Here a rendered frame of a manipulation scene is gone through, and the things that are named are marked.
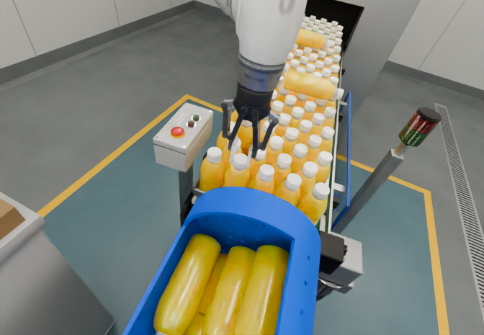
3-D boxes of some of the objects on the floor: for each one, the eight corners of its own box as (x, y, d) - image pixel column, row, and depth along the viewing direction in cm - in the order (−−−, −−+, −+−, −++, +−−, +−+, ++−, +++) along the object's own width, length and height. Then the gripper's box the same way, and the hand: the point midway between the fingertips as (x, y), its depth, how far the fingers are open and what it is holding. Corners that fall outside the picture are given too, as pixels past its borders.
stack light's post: (292, 279, 158) (391, 155, 81) (293, 274, 161) (390, 148, 84) (298, 282, 157) (404, 159, 81) (299, 276, 160) (402, 151, 83)
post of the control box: (181, 269, 153) (177, 149, 83) (185, 262, 156) (183, 141, 86) (188, 271, 152) (188, 153, 83) (191, 265, 155) (194, 145, 85)
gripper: (211, 78, 50) (204, 161, 67) (294, 104, 48) (266, 182, 65) (225, 63, 55) (215, 143, 72) (299, 86, 53) (273, 163, 70)
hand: (241, 153), depth 66 cm, fingers closed on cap, 4 cm apart
